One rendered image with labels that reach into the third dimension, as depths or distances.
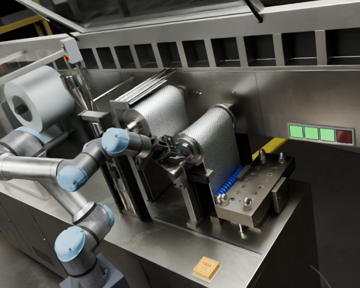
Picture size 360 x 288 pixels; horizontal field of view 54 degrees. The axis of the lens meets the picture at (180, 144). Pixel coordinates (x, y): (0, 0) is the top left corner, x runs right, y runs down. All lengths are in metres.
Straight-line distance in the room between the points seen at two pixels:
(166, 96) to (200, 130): 0.27
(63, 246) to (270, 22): 1.08
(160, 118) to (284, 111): 0.51
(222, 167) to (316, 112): 0.42
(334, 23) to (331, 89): 0.23
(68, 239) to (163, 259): 0.37
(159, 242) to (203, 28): 0.90
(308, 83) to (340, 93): 0.11
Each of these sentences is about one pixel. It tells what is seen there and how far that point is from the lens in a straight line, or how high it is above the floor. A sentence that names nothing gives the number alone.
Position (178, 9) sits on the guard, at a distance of 1.54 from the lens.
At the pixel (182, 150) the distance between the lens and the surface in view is 1.37.
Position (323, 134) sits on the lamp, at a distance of 1.45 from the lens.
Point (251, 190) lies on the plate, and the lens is 1.46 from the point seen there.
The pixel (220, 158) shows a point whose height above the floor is 1.15.
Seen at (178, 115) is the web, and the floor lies 1.29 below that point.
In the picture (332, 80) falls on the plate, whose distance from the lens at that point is 1.35.
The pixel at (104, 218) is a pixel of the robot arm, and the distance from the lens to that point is 1.46.
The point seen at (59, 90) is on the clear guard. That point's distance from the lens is 2.13.
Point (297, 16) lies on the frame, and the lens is 1.32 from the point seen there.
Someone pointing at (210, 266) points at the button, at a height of 0.92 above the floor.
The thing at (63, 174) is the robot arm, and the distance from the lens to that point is 1.07.
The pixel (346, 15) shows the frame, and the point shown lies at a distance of 1.27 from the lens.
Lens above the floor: 1.92
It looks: 28 degrees down
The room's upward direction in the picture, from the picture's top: 16 degrees counter-clockwise
